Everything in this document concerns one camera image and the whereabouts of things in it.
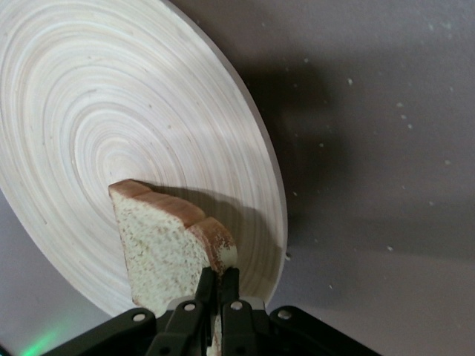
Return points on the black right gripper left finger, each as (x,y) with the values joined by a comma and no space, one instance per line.
(182,326)

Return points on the round pale wooden plate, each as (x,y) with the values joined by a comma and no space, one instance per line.
(111,111)

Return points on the slice of toast bread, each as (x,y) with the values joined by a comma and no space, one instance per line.
(159,252)

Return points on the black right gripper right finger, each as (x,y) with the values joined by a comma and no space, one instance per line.
(252,330)

